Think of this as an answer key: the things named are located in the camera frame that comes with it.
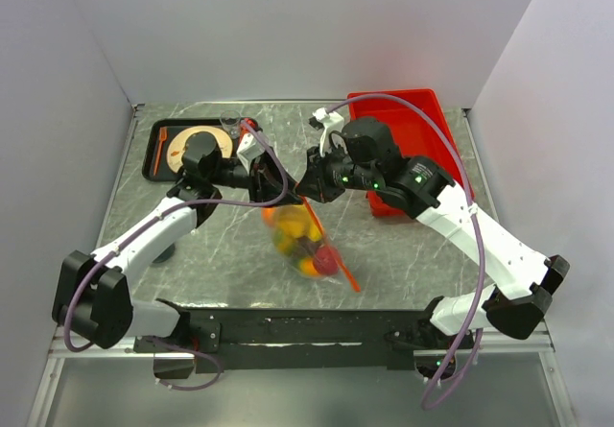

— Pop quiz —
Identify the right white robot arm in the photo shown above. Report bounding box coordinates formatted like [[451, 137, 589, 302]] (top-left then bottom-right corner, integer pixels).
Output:
[[296, 112, 570, 348]]

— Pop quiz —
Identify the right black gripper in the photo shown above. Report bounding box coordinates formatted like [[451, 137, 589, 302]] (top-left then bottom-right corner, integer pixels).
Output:
[[295, 139, 381, 203]]

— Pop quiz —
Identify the clear zip top bag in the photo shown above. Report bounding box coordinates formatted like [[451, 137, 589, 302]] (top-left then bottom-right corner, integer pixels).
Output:
[[261, 198, 362, 293]]

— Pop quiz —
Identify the orange fake fruit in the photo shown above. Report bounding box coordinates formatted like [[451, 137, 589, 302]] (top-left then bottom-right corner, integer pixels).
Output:
[[296, 257, 320, 277]]

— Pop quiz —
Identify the dark blue object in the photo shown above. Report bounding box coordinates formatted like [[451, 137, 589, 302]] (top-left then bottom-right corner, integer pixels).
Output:
[[152, 244, 176, 265]]

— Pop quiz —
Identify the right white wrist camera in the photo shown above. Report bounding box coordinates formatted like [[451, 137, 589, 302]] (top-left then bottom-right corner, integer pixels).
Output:
[[308, 107, 345, 156]]

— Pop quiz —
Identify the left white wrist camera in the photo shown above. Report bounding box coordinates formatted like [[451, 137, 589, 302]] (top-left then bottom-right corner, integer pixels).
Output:
[[236, 132, 265, 173]]

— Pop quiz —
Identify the clear plastic cup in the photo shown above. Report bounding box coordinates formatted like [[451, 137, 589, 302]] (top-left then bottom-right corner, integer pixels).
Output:
[[220, 110, 242, 139]]

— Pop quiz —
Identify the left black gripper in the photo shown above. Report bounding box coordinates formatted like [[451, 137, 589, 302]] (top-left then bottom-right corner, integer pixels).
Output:
[[208, 147, 303, 209]]

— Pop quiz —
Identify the beige bird plate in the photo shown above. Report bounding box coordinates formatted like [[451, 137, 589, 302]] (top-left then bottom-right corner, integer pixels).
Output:
[[166, 126, 234, 173]]

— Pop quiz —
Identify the orange plastic fork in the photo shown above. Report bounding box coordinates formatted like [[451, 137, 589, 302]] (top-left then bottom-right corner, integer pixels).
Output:
[[152, 127, 168, 176]]

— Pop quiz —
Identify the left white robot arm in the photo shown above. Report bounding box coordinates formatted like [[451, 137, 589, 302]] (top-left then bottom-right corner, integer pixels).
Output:
[[52, 128, 291, 352]]

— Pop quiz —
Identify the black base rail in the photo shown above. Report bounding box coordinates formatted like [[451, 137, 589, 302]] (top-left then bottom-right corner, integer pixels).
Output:
[[134, 300, 454, 381]]

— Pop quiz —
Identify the yellow fake fruit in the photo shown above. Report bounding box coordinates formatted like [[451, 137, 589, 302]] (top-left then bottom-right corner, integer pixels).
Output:
[[272, 205, 322, 253]]

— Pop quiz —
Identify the red fake apple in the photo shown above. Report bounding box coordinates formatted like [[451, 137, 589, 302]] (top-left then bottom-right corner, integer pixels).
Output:
[[313, 245, 339, 276]]

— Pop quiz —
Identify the black serving tray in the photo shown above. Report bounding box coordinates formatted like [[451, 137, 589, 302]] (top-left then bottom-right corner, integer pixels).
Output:
[[142, 118, 239, 182]]

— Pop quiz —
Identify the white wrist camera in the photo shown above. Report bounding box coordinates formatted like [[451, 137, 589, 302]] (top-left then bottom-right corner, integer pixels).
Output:
[[308, 107, 345, 156], [236, 132, 265, 173]]

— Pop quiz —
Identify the red plastic bin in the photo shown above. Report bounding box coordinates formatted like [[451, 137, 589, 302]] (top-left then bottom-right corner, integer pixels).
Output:
[[343, 89, 471, 222]]

